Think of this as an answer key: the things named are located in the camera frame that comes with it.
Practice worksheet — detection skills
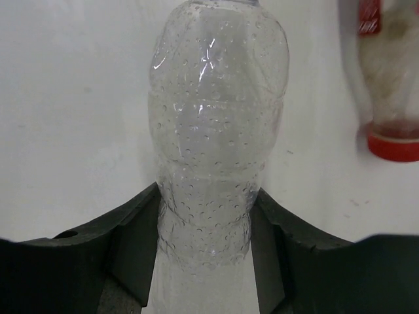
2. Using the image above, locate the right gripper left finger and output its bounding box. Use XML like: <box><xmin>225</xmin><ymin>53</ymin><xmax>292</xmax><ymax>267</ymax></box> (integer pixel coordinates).
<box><xmin>1</xmin><ymin>184</ymin><xmax>160</xmax><ymax>313</ymax></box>

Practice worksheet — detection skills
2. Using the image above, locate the clear bottle white cap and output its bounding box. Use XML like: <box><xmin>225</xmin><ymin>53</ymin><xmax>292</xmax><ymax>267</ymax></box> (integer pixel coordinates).
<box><xmin>148</xmin><ymin>1</ymin><xmax>289</xmax><ymax>313</ymax></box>

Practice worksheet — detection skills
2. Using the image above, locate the small bottle red cap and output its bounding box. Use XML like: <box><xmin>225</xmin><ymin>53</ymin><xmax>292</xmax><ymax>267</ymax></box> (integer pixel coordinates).
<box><xmin>337</xmin><ymin>1</ymin><xmax>418</xmax><ymax>163</ymax></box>

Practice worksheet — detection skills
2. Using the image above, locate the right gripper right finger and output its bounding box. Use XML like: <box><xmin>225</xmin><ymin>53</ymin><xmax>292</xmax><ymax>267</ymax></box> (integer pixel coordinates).
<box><xmin>251</xmin><ymin>190</ymin><xmax>418</xmax><ymax>313</ymax></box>

